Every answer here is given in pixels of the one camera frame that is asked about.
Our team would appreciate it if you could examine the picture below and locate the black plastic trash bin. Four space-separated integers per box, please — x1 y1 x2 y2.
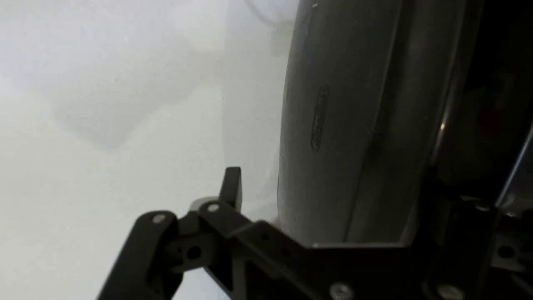
275 0 533 246

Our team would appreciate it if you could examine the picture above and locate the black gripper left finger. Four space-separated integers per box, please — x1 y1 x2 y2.
95 164 425 300

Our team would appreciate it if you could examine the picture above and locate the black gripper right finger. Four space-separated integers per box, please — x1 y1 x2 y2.
422 189 533 300

